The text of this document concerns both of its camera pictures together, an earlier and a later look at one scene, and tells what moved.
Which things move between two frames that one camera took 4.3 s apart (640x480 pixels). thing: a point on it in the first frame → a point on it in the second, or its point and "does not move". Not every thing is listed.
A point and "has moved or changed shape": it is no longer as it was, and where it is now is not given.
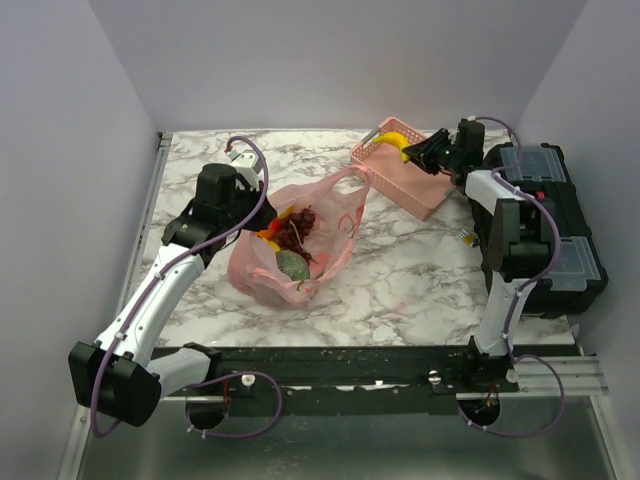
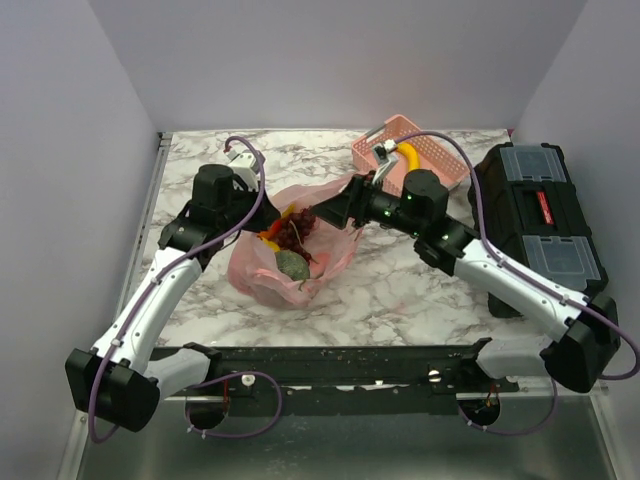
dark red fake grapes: (294, 229) does not move
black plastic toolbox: (578, 270) does not move
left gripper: (263, 219) does not move
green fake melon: (293, 265) does not move
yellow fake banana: (396, 139) has moved or changed shape
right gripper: (423, 154) → (335, 210)
